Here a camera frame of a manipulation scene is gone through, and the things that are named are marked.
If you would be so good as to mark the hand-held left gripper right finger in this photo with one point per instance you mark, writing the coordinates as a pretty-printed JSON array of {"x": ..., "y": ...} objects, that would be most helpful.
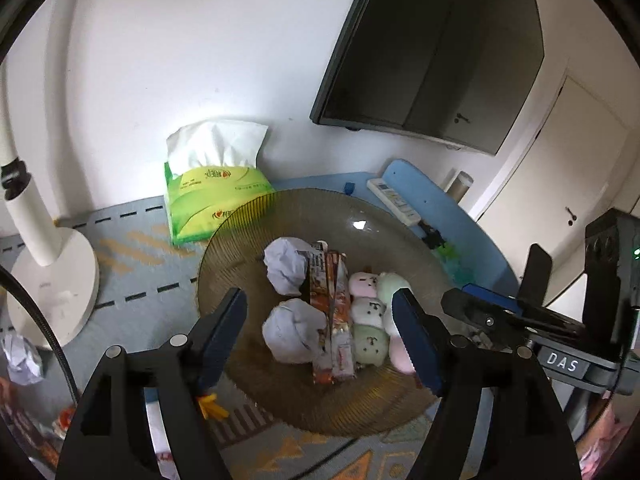
[{"x": 414, "y": 340}]

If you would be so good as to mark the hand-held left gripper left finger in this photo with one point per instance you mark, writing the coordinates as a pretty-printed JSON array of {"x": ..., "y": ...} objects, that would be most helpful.
[{"x": 225, "y": 332}]

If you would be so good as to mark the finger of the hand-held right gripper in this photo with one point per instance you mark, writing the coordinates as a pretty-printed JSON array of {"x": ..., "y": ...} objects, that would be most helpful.
[
  {"x": 492, "y": 294},
  {"x": 480, "y": 316}
]

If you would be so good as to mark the brown woven basket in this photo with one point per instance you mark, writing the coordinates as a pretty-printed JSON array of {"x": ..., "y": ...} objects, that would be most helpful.
[{"x": 300, "y": 400}]

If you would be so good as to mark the pile of pastel squishy toys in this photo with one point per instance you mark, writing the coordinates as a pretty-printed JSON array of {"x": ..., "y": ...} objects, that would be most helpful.
[{"x": 369, "y": 342}]

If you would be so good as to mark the green plastic object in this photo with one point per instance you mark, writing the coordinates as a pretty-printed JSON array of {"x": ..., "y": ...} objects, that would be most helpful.
[{"x": 452, "y": 260}]

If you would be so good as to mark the crumpled white paper ball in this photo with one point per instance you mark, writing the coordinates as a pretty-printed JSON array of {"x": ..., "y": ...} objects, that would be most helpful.
[
  {"x": 285, "y": 265},
  {"x": 292, "y": 330}
]

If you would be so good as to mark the white red snack sachet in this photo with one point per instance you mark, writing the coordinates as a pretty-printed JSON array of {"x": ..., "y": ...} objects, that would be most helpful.
[{"x": 341, "y": 330}]

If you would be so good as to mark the yellow plastic clip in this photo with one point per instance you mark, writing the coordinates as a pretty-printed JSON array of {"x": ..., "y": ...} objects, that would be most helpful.
[{"x": 212, "y": 406}]

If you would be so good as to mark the small black object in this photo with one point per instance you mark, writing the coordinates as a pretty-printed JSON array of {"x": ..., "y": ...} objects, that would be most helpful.
[{"x": 431, "y": 235}]

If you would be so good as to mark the orange brown snack sachet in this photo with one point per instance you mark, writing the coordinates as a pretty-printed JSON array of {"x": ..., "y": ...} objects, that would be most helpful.
[{"x": 320, "y": 300}]

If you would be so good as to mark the blue patterned table mat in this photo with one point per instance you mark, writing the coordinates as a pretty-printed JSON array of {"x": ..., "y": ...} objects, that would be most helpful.
[{"x": 145, "y": 265}]

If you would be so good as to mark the grey cylindrical bottle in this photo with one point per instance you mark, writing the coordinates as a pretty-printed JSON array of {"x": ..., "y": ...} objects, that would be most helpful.
[{"x": 458, "y": 187}]

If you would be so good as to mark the white door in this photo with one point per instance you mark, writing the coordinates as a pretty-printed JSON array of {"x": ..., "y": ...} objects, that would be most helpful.
[{"x": 560, "y": 160}]

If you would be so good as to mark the white remote control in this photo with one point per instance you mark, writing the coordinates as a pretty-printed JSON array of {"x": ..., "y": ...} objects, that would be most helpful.
[{"x": 395, "y": 200}]

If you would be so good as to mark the green tissue pack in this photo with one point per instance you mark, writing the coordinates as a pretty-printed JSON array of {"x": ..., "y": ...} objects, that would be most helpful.
[{"x": 200, "y": 197}]

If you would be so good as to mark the pink patterned clothing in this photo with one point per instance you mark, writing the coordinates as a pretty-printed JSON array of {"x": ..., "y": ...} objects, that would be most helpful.
[{"x": 602, "y": 440}]

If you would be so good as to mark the small blue object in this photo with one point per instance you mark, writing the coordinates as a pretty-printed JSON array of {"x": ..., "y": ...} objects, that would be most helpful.
[{"x": 349, "y": 188}]

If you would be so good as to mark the crumpled printed paper ball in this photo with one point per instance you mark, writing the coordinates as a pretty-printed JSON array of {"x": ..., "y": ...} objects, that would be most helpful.
[{"x": 21, "y": 360}]

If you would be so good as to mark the black wall television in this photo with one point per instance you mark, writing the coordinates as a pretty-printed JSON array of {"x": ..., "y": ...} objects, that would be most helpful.
[{"x": 425, "y": 60}]

